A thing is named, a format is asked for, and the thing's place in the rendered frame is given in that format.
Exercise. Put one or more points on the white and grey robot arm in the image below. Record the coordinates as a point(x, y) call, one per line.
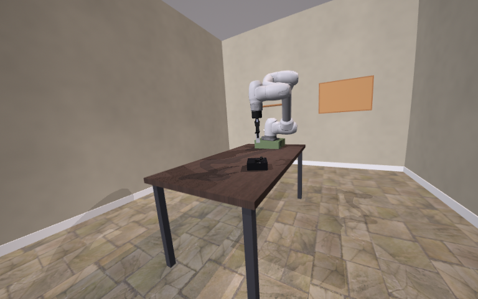
point(276, 86)

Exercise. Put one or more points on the dark grey lighting desk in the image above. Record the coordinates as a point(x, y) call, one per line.
point(257, 164)

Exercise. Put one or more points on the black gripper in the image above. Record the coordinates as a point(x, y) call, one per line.
point(257, 115)

